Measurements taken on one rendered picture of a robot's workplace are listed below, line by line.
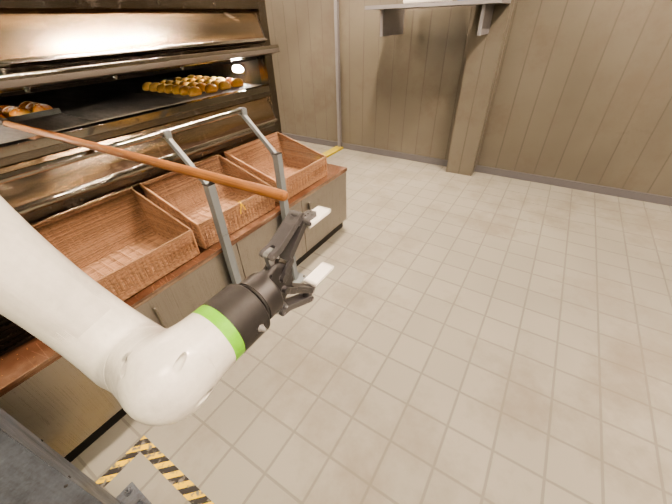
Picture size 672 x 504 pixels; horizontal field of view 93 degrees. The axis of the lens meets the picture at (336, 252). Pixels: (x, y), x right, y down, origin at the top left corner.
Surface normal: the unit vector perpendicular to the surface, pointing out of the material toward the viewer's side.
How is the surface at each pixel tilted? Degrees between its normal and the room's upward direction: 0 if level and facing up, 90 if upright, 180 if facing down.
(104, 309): 65
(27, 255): 70
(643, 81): 90
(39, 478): 90
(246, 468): 0
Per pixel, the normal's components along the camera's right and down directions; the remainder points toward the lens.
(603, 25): -0.54, 0.51
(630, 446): -0.03, -0.80
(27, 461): 0.84, 0.29
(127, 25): 0.78, 0.00
